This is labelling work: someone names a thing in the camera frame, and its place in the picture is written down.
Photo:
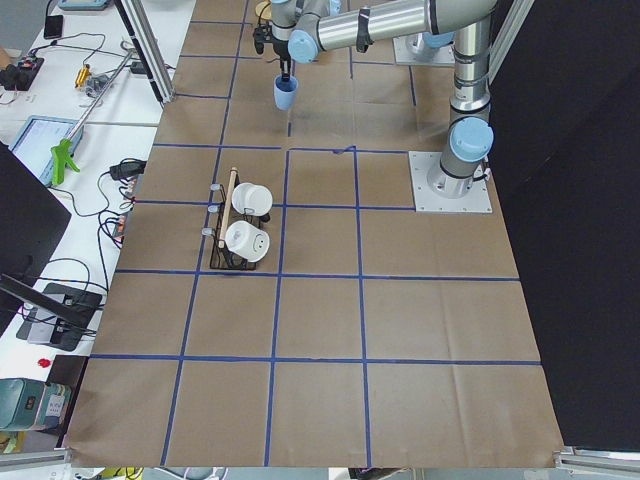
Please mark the brown paper table cover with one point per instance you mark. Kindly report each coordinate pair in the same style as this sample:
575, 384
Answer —
369, 335

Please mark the green box device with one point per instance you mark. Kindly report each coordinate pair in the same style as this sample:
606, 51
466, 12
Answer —
28, 404

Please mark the black wire cup rack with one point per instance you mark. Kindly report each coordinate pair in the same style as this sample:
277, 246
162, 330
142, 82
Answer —
221, 257

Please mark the white cup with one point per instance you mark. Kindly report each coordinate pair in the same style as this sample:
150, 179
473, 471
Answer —
252, 199
247, 241

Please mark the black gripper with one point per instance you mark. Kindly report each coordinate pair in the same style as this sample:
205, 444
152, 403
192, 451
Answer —
281, 48

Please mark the white cup upper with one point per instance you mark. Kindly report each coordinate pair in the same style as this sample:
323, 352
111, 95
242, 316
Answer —
252, 199

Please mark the light blue cup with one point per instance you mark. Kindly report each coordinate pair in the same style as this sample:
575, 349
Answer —
285, 92

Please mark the black power adapter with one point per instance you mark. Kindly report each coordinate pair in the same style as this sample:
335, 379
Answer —
127, 168

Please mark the black monitor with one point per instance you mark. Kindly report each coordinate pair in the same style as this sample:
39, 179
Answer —
33, 221

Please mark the blue framed tablet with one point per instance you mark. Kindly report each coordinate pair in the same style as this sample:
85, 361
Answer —
46, 145

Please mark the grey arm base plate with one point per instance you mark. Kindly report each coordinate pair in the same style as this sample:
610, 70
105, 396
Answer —
474, 198

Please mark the white cup lower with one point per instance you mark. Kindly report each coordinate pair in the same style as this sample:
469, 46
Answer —
247, 241

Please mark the aluminium frame post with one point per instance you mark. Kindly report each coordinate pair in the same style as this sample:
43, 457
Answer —
136, 23

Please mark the green handled grabber tool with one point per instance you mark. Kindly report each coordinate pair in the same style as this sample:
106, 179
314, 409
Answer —
85, 115

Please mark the black smartphone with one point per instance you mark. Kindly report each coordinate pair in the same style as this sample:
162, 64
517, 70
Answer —
53, 27

